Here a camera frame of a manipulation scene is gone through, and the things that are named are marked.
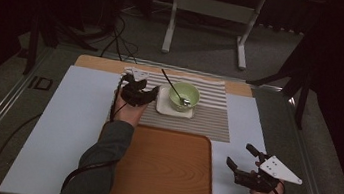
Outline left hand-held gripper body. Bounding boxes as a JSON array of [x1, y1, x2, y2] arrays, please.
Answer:
[[119, 66, 156, 109]]

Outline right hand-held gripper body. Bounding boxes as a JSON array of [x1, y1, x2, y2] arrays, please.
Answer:
[[232, 150, 306, 194]]

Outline white square plate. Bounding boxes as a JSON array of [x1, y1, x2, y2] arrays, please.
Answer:
[[155, 83, 199, 120]]

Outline dark metal spoon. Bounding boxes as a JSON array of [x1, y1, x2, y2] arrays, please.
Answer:
[[156, 68, 196, 108]]

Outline green bowl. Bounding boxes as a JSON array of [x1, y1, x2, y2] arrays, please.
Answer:
[[166, 80, 203, 116]]

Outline wooden tray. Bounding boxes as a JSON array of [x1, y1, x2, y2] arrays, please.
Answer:
[[108, 121, 222, 194]]

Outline person's left hand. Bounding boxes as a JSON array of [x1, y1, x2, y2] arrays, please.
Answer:
[[111, 89, 151, 129]]

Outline striped placemat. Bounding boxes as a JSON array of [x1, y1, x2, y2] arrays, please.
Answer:
[[105, 64, 239, 144]]

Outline light blue table sheet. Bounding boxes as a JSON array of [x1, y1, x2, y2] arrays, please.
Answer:
[[0, 57, 298, 194]]

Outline black metal stand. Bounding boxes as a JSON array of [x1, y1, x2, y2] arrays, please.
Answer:
[[241, 20, 322, 131], [23, 7, 103, 85]]

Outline black floor plate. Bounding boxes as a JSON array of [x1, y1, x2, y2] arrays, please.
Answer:
[[28, 74, 54, 92]]

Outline black floor cables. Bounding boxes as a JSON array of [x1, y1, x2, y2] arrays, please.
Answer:
[[98, 14, 144, 65]]

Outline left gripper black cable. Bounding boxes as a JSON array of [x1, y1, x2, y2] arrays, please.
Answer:
[[59, 66, 131, 194]]

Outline white table frame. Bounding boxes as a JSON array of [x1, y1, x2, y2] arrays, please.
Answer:
[[160, 0, 267, 73]]

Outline black floor cable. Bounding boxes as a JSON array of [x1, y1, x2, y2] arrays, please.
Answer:
[[0, 108, 43, 194]]

